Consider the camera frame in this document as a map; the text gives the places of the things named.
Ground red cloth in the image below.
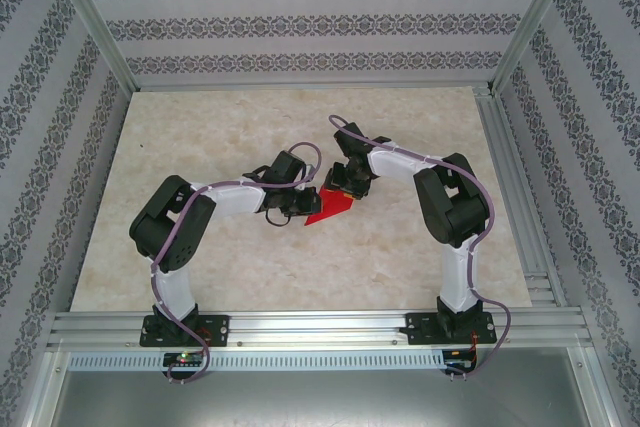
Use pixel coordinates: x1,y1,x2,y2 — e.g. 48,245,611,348
304,185,357,227

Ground grey sheet metal shelf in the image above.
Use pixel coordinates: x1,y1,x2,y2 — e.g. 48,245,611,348
47,370,596,427

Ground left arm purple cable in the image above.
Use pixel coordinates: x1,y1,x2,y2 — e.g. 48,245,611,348
149,140,322,386

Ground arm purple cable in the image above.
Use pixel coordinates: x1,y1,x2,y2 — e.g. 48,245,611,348
149,140,322,386
327,114,511,383

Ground thin aluminium frame bar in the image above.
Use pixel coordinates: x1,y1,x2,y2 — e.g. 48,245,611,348
130,79,496,94

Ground long aluminium mounting rail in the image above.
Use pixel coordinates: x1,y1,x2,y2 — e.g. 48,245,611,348
47,309,594,351

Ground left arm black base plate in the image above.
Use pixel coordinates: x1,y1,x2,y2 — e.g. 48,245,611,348
139,314,231,348

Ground aluminium side rail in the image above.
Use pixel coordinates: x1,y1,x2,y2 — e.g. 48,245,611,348
474,86,569,308

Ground slotted grey cable duct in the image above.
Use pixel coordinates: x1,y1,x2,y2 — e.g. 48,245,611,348
67,349,481,373

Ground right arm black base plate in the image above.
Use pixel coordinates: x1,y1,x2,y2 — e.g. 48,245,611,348
405,311,499,347

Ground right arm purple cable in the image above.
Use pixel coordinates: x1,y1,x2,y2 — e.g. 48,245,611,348
327,114,511,383

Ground aluminium frame post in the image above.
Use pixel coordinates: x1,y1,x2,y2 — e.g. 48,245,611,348
492,0,584,93
47,0,139,93

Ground short aluminium frame bar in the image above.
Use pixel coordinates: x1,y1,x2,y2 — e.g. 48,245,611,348
569,346,621,427
19,349,69,427

